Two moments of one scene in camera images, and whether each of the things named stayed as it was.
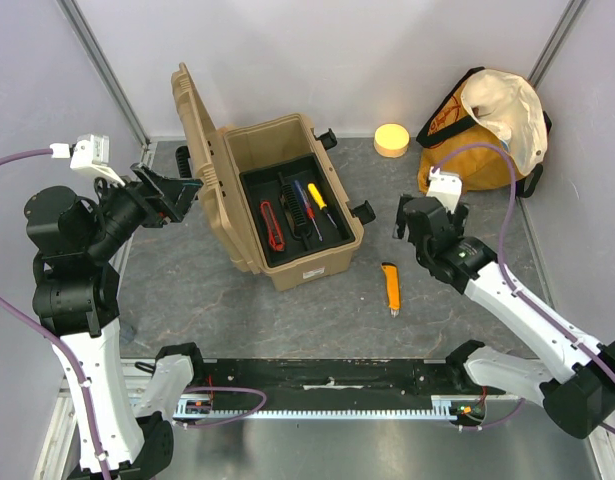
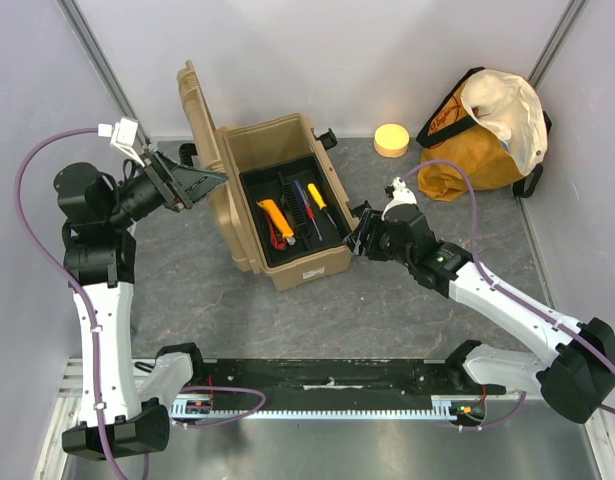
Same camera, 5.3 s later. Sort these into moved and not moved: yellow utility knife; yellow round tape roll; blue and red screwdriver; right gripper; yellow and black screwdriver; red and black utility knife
Moved: yellow utility knife; right gripper
Not moved: yellow round tape roll; yellow and black screwdriver; blue and red screwdriver; red and black utility knife
